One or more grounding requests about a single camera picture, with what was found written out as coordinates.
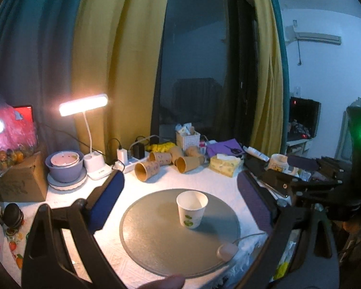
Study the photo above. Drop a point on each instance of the brown paper cup patterned rear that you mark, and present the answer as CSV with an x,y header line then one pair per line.
x,y
161,158

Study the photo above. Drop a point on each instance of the purple bowl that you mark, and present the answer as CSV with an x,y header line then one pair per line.
x,y
68,173

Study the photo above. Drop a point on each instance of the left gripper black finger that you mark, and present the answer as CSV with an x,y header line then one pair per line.
x,y
278,181

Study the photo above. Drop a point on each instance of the yellow curtain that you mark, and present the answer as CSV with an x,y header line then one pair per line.
x,y
268,120
116,50

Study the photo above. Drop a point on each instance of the white power strip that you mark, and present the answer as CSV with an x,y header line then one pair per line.
x,y
130,165

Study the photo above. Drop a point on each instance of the yellow tissue pack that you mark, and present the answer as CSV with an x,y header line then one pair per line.
x,y
226,165

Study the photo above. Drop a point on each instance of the brown paper cup front right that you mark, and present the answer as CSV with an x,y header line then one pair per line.
x,y
186,164

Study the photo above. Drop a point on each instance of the round grey placemat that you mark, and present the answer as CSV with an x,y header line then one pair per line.
x,y
152,235

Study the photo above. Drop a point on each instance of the white plate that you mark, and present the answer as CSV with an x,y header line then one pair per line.
x,y
61,186

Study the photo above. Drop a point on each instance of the black monitor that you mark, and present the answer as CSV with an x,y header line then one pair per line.
x,y
304,117

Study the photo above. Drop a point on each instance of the bag of fruit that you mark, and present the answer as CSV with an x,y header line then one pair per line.
x,y
18,137

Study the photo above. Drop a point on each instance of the white textured tablecloth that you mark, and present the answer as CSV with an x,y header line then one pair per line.
x,y
133,275

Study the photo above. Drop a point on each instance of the white charger adapter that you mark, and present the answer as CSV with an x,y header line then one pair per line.
x,y
122,155

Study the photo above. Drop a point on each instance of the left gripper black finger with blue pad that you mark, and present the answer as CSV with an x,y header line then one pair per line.
x,y
314,262
47,263

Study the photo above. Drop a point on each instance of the white desk lamp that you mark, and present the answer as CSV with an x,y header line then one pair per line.
x,y
94,161

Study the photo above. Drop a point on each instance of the black charger adapter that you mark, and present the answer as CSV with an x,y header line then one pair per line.
x,y
138,150

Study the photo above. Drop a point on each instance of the white paper cup green logo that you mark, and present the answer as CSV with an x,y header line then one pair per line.
x,y
191,207

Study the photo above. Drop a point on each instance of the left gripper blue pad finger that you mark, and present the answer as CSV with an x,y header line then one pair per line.
x,y
308,164

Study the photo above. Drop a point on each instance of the purple cloth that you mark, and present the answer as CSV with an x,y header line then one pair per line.
x,y
228,147

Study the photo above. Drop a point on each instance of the yellow curtain right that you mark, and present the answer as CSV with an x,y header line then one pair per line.
x,y
268,120

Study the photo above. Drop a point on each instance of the white woven basket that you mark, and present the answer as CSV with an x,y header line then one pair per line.
x,y
184,142

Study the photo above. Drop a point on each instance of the white cartoon mug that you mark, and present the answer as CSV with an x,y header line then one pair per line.
x,y
279,162

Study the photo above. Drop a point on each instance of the small pink bowl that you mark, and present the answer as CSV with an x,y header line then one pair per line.
x,y
64,158

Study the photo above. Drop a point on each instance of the cardboard box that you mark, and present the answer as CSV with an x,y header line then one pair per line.
x,y
27,181

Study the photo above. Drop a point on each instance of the black round object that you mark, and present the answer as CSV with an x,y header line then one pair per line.
x,y
13,216

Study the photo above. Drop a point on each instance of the yellow curtain left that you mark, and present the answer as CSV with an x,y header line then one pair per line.
x,y
116,50

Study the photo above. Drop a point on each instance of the brown paper cup front left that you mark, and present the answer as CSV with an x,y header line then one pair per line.
x,y
146,170

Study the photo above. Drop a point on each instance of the person's fingertip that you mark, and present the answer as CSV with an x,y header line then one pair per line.
x,y
171,282

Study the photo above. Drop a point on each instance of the white air conditioner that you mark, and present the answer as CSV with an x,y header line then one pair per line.
x,y
291,35

